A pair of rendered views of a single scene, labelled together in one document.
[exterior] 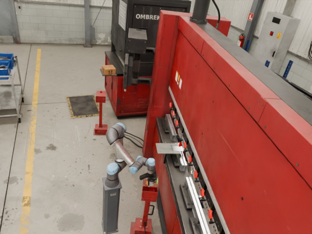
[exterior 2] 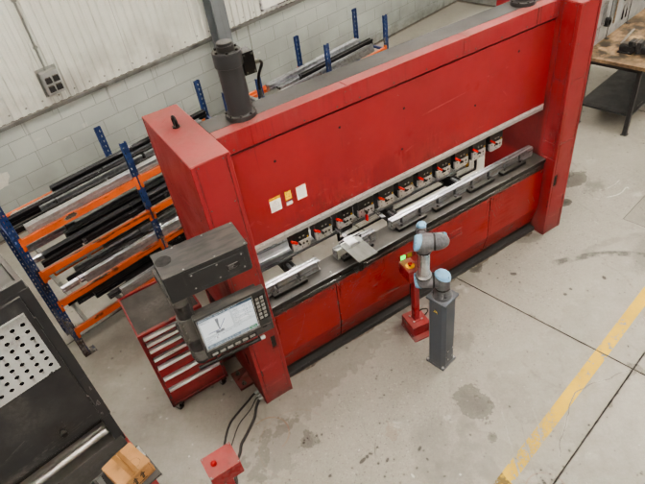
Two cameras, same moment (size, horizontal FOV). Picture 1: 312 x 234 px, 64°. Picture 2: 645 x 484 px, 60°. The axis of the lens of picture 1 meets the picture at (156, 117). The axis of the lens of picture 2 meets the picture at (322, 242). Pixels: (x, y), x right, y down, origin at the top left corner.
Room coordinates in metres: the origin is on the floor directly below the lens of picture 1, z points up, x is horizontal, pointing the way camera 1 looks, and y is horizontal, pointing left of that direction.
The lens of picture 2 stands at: (3.38, 2.93, 3.88)
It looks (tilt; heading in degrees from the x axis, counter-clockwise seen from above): 40 degrees down; 255
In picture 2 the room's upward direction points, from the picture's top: 9 degrees counter-clockwise
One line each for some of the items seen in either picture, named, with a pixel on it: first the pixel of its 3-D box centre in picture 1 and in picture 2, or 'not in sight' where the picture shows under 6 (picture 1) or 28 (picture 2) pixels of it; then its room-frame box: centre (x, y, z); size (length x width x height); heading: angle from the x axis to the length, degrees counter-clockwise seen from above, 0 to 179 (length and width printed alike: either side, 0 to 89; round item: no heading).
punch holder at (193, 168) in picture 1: (198, 166); (402, 184); (1.77, -0.46, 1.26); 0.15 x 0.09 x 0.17; 12
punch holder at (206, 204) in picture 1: (212, 202); (440, 165); (1.37, -0.54, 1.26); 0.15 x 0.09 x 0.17; 12
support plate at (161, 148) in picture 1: (167, 148); (358, 249); (2.29, -0.19, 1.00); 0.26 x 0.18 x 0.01; 102
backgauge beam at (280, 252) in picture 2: not in sight; (366, 208); (2.00, -0.71, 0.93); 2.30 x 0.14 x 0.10; 12
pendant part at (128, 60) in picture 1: (128, 70); (232, 318); (3.39, 0.49, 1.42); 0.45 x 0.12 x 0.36; 8
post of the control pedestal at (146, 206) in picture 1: (146, 210); (415, 296); (1.88, -0.05, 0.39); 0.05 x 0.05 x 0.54; 4
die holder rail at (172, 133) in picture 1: (170, 126); (291, 277); (2.86, -0.22, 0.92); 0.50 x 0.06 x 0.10; 12
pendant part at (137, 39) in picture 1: (134, 63); (216, 302); (3.45, 0.41, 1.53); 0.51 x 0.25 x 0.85; 8
